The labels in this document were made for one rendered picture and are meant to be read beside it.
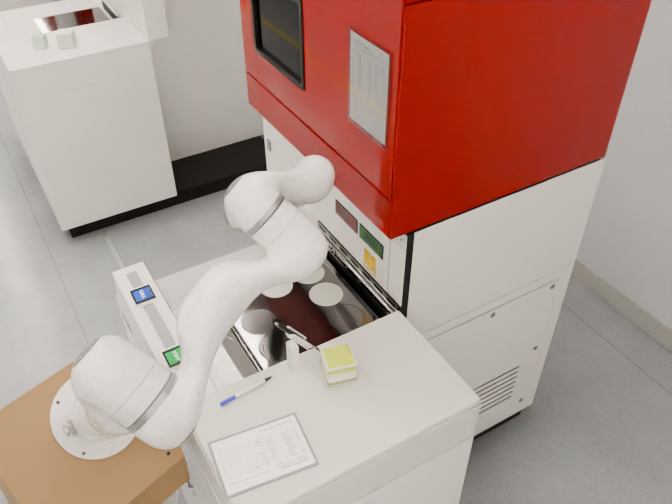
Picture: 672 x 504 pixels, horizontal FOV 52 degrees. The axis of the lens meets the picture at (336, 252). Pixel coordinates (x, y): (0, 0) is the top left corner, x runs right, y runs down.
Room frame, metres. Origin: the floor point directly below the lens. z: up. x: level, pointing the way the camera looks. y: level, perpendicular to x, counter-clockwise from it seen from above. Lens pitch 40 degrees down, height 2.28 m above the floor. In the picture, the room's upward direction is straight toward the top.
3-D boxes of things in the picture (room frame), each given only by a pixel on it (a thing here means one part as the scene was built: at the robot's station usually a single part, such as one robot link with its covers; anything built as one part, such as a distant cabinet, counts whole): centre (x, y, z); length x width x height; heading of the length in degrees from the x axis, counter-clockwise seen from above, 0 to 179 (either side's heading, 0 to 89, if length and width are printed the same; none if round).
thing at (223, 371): (1.23, 0.34, 0.87); 0.36 x 0.08 x 0.03; 31
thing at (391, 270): (1.66, 0.03, 1.02); 0.82 x 0.03 x 0.40; 31
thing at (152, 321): (1.25, 0.47, 0.89); 0.55 x 0.09 x 0.14; 31
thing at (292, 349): (1.11, 0.09, 1.03); 0.06 x 0.04 x 0.13; 121
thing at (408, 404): (1.00, 0.01, 0.89); 0.62 x 0.35 x 0.14; 121
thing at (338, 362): (1.08, -0.01, 1.00); 0.07 x 0.07 x 0.07; 16
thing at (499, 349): (1.83, -0.27, 0.41); 0.82 x 0.71 x 0.82; 31
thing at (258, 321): (1.38, 0.12, 0.90); 0.34 x 0.34 x 0.01; 31
